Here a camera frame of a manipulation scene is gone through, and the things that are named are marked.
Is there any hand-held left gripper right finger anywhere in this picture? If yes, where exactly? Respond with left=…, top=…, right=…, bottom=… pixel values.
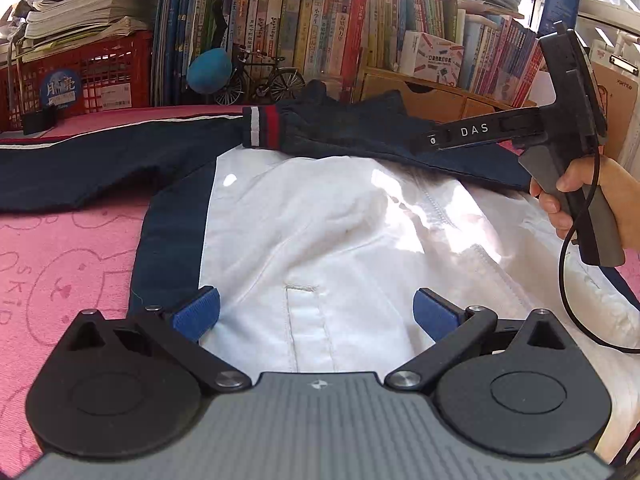
left=385, top=287, right=578, bottom=392

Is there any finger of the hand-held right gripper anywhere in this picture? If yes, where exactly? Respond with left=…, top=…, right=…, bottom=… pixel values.
left=411, top=130, right=446, bottom=156

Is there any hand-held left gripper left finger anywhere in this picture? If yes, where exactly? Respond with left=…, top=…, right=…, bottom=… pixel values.
left=55, top=286, right=252, bottom=393

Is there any navy and white jacket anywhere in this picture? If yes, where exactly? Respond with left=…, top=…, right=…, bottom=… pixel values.
left=0, top=80, right=640, bottom=461

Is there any person's right hand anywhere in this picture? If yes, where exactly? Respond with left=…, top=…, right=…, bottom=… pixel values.
left=529, top=154, right=640, bottom=252

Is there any wooden drawer organizer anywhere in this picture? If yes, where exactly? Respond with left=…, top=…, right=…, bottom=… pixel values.
left=352, top=65, right=538, bottom=127

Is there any brown clipboard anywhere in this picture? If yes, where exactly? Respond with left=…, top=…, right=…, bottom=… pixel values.
left=590, top=35, right=640, bottom=171

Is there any dark blue box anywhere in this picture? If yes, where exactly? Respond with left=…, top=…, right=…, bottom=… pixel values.
left=537, top=0, right=583, bottom=36

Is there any white box with colourful print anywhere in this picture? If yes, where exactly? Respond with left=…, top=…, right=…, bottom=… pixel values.
left=398, top=30, right=466, bottom=88

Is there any pink rabbit-print blanket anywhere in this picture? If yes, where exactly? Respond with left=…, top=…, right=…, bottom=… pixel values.
left=0, top=102, right=640, bottom=461

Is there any black miniature bicycle model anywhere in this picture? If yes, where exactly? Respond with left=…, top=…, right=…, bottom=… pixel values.
left=215, top=45, right=306, bottom=106

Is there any row of colourful books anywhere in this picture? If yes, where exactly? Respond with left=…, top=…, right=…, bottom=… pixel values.
left=152, top=0, right=548, bottom=108

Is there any round blue plush ball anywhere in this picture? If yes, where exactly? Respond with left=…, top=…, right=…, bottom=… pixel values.
left=187, top=47, right=233, bottom=95

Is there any small black box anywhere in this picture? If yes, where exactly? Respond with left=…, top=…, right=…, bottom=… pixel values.
left=22, top=109, right=57, bottom=136

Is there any red plastic crate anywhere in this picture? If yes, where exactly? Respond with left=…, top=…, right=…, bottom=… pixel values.
left=0, top=30, right=153, bottom=131

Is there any stack of papers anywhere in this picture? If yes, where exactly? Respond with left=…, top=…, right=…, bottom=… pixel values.
left=10, top=0, right=156, bottom=42

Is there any black cable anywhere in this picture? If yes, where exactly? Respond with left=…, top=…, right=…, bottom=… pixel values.
left=559, top=225, right=640, bottom=354

